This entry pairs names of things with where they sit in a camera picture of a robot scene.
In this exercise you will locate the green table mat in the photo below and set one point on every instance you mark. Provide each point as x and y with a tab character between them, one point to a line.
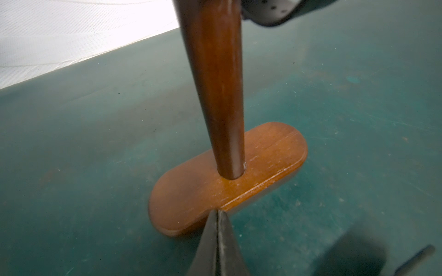
82	148

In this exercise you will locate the wooden T-shaped watch stand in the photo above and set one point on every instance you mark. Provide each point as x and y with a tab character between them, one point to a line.
241	164

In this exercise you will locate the chunky black digital watch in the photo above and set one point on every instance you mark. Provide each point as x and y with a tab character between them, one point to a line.
415	260

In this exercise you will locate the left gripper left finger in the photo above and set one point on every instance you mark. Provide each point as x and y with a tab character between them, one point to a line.
206	258

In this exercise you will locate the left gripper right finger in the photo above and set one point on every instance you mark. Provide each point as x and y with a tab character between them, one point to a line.
230	259

